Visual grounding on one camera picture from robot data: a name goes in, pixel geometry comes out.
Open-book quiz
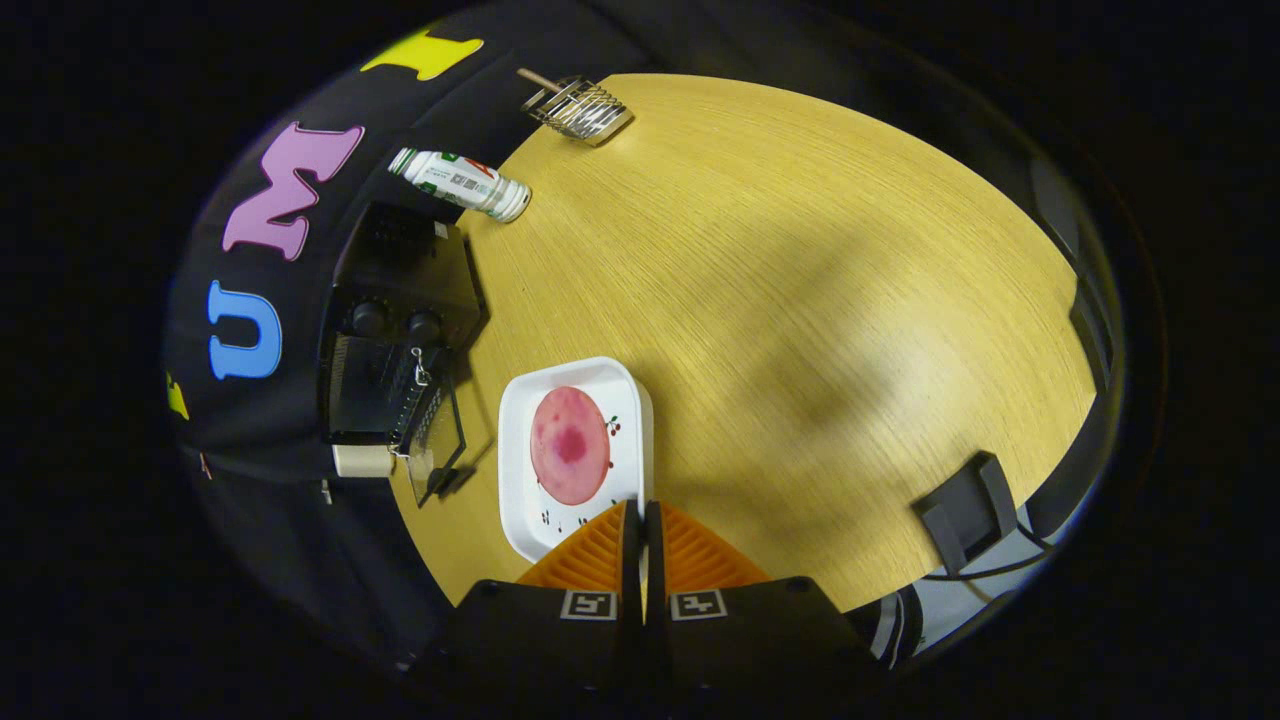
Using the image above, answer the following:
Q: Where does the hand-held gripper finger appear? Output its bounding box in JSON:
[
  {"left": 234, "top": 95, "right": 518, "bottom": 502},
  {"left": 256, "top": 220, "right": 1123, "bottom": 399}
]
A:
[
  {"left": 440, "top": 500, "right": 644, "bottom": 701},
  {"left": 645, "top": 500, "right": 886, "bottom": 701}
]

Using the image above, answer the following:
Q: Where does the pink round ham slice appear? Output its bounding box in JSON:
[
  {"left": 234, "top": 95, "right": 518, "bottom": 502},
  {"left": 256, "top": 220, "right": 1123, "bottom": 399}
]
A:
[{"left": 530, "top": 386, "right": 612, "bottom": 506}]

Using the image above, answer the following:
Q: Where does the white square plate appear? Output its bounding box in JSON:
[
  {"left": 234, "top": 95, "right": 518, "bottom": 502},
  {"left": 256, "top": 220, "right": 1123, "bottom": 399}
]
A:
[{"left": 497, "top": 356, "right": 655, "bottom": 564}]

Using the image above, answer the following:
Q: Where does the black toaster oven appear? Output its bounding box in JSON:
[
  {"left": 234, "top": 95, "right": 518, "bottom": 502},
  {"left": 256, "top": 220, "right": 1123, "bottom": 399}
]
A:
[{"left": 320, "top": 200, "right": 491, "bottom": 506}]

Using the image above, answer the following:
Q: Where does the white pop-up toaster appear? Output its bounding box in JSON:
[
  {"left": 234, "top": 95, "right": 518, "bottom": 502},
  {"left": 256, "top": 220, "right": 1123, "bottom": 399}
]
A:
[{"left": 332, "top": 444, "right": 396, "bottom": 479}]

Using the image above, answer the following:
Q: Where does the black table clamp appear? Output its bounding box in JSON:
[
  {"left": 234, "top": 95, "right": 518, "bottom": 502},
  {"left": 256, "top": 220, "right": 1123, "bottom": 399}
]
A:
[{"left": 912, "top": 451, "right": 1021, "bottom": 577}]

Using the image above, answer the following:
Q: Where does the black backdrop cloth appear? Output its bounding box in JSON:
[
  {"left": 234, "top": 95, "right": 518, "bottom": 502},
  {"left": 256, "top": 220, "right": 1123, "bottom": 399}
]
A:
[{"left": 160, "top": 10, "right": 561, "bottom": 671}]

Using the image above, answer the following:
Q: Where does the white green drink bottle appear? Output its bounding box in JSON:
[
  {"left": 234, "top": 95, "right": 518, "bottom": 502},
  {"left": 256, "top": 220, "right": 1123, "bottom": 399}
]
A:
[{"left": 388, "top": 147, "right": 533, "bottom": 224}]

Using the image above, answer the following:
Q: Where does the metal wire holder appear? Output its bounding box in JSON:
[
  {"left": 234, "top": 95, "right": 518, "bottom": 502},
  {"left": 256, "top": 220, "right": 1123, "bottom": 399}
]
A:
[{"left": 520, "top": 75, "right": 635, "bottom": 148}]

